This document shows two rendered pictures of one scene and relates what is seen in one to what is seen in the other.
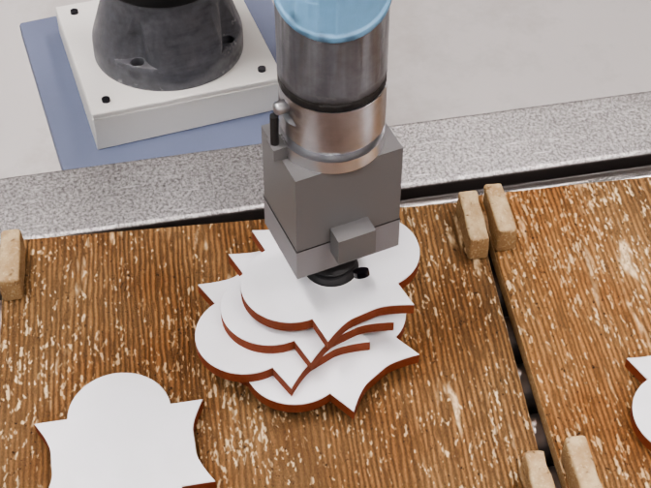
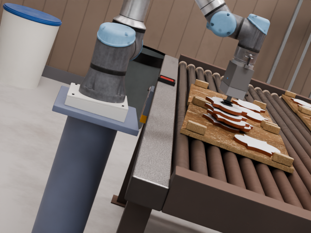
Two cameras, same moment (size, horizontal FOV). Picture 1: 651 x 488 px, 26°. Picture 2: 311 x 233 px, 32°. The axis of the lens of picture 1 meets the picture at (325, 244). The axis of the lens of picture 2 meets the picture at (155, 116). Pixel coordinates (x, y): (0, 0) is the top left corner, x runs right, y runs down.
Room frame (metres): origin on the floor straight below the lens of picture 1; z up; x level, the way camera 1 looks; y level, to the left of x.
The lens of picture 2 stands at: (0.64, 1.83, 1.33)
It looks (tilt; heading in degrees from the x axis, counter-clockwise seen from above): 14 degrees down; 279
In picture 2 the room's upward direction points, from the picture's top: 19 degrees clockwise
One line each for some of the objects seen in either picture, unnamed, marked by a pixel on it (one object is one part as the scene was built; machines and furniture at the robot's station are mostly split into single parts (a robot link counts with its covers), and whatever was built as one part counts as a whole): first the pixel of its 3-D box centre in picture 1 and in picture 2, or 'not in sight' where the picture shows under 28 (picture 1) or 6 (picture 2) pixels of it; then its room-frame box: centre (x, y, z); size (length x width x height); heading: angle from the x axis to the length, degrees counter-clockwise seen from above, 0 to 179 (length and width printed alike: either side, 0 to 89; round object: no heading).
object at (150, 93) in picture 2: not in sight; (155, 103); (1.07, -0.65, 0.77); 0.14 x 0.11 x 0.18; 101
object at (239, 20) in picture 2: not in sight; (224, 23); (0.83, 0.02, 1.25); 0.11 x 0.11 x 0.08; 4
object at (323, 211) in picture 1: (334, 192); (240, 79); (0.72, -0.01, 1.10); 0.10 x 0.09 x 0.16; 24
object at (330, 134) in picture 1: (327, 103); (245, 56); (0.73, 0.00, 1.17); 0.08 x 0.08 x 0.05
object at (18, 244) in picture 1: (12, 264); (195, 127); (0.78, 0.26, 0.95); 0.06 x 0.02 x 0.03; 7
